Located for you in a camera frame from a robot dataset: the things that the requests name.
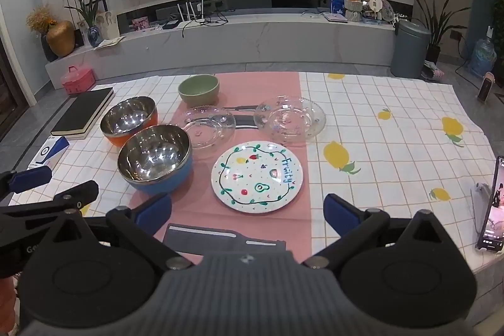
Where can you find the blue water bottle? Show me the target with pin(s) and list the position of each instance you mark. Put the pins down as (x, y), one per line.
(482, 58)

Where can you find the smartphone on stand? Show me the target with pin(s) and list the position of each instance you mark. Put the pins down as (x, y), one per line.
(494, 210)

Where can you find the black book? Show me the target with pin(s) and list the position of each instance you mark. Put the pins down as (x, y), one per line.
(84, 109)

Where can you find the small clear glass plate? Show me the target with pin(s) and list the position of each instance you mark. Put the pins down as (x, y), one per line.
(208, 127)

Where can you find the leafy plant on cabinet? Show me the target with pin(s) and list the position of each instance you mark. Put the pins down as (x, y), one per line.
(496, 5)

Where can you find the black picture frame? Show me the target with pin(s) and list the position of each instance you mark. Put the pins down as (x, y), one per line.
(103, 3)

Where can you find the pink placemat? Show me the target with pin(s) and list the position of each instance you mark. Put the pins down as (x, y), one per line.
(244, 92)

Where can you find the blue star box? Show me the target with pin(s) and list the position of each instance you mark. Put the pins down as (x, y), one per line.
(338, 5)

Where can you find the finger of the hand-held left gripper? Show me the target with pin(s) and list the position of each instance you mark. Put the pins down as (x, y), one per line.
(80, 193)
(31, 178)

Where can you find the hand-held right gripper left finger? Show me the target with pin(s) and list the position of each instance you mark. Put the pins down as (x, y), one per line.
(154, 211)

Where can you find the gold vase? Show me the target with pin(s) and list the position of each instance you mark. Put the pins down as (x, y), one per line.
(61, 39)

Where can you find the white drawing card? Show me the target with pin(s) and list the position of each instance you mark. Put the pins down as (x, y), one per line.
(108, 25)

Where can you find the white fruit-painted plate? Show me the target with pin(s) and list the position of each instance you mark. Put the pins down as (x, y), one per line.
(258, 176)

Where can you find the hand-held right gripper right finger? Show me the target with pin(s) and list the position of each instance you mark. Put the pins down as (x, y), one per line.
(338, 213)

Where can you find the blue steel bowl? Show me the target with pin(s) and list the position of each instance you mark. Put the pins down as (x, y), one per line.
(155, 159)

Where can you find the green ceramic bowl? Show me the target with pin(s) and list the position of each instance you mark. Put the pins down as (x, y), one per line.
(199, 90)

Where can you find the lemon-print checked tablecloth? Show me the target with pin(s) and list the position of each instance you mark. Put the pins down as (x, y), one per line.
(393, 162)

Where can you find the papers on shelf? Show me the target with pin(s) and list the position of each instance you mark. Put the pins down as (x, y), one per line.
(108, 43)

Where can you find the green plant in blue vase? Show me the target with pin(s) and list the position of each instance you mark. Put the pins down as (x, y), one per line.
(94, 37)

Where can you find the white and blue box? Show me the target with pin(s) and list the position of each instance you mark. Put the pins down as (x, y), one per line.
(49, 153)

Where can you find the pink photo card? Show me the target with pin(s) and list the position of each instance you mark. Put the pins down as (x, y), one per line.
(140, 23)

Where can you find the pink small heater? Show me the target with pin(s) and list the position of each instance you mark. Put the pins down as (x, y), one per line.
(486, 86)

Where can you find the white router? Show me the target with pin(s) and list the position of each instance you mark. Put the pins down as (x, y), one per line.
(193, 16)

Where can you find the white round fan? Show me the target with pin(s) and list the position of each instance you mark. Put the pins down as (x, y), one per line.
(374, 1)

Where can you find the grey laptop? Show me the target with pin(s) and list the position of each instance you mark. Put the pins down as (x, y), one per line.
(334, 17)

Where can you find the pink basket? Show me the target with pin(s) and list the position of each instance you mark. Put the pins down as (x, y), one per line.
(78, 82)

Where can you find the large clear glass plate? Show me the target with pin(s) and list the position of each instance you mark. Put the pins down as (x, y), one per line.
(289, 119)

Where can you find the grey trash bin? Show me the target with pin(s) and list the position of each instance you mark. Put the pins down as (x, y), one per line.
(409, 48)

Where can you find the tall potted plant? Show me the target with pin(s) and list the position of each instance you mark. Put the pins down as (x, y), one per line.
(433, 29)

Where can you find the pair of slippers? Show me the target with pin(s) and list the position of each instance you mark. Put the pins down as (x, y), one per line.
(432, 70)

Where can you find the orange steel bowl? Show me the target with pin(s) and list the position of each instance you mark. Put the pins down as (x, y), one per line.
(128, 121)

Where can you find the dried yellow flowers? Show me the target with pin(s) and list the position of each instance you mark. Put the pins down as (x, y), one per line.
(39, 19)

